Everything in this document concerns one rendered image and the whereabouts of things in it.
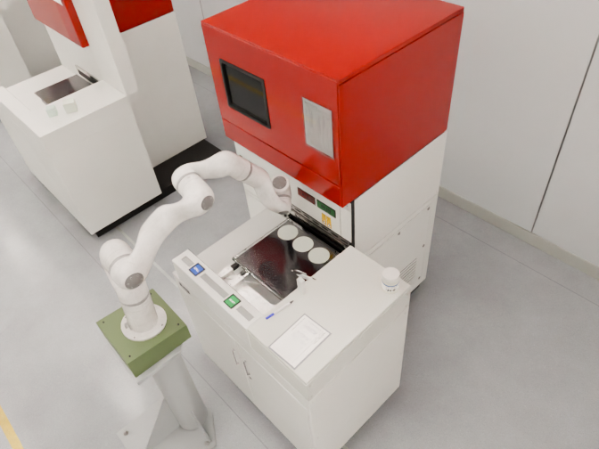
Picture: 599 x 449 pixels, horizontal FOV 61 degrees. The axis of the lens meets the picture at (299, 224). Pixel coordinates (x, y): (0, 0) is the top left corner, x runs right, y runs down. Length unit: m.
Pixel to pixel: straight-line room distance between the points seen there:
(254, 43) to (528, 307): 2.32
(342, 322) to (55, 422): 1.90
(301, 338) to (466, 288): 1.68
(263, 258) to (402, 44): 1.13
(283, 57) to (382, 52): 0.36
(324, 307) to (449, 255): 1.68
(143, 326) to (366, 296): 0.93
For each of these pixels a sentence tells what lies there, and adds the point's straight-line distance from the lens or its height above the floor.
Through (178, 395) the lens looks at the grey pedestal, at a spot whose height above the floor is 0.40.
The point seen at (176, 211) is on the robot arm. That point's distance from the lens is 1.93.
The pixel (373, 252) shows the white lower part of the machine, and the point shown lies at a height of 0.77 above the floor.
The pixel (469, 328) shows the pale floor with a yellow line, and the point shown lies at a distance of 3.30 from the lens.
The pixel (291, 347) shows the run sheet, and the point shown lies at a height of 0.97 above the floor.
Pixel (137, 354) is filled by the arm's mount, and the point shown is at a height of 0.93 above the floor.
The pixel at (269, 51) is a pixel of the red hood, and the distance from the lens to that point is 2.03.
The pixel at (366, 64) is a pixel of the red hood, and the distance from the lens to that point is 1.88.
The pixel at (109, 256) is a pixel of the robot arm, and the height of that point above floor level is 1.34.
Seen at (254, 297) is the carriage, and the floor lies 0.88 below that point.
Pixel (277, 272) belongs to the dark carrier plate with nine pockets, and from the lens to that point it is 2.35.
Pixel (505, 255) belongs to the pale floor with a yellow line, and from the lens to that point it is 3.73.
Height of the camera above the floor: 2.69
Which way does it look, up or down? 45 degrees down
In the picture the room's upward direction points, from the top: 7 degrees counter-clockwise
